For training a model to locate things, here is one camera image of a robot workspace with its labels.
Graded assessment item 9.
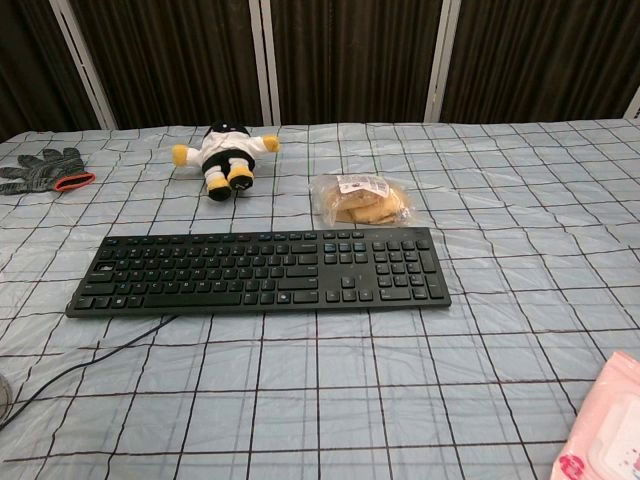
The black white yellow plush toy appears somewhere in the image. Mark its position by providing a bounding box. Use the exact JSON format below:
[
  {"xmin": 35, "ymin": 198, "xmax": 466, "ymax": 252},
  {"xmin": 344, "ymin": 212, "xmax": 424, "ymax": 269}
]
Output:
[{"xmin": 171, "ymin": 119, "xmax": 282, "ymax": 203}]

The blue checked tablecloth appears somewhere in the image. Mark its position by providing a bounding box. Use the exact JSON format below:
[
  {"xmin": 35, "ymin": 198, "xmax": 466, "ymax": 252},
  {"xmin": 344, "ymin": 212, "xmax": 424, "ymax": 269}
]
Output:
[{"xmin": 0, "ymin": 118, "xmax": 640, "ymax": 480}]

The white framed dark folding screen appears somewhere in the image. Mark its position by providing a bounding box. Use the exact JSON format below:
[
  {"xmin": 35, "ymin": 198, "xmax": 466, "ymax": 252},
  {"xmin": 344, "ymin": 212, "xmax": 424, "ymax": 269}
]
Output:
[{"xmin": 0, "ymin": 0, "xmax": 640, "ymax": 143}]

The thin black cable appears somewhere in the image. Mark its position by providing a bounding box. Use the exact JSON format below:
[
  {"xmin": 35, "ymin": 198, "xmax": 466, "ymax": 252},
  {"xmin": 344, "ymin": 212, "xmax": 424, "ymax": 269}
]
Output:
[{"xmin": 0, "ymin": 313, "xmax": 179, "ymax": 431}]

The bagged bread in clear plastic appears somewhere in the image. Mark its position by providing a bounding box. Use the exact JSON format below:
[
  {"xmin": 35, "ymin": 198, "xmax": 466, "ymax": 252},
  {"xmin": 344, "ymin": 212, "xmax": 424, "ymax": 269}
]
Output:
[{"xmin": 308, "ymin": 173, "xmax": 417, "ymax": 227}]

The black computer keyboard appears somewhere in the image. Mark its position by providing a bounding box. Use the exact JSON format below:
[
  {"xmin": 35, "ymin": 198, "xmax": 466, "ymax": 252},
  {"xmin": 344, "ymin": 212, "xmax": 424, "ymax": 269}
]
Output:
[{"xmin": 65, "ymin": 227, "xmax": 452, "ymax": 321}]

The grey knit work glove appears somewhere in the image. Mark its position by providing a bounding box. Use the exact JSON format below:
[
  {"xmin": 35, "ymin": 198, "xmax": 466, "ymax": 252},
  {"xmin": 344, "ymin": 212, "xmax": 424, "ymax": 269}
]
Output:
[{"xmin": 0, "ymin": 147, "xmax": 97, "ymax": 196}]

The pink wet wipes pack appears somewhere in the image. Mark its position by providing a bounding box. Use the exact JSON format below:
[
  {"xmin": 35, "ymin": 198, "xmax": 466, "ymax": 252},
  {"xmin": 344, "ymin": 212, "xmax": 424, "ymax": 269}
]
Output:
[{"xmin": 550, "ymin": 350, "xmax": 640, "ymax": 480}]

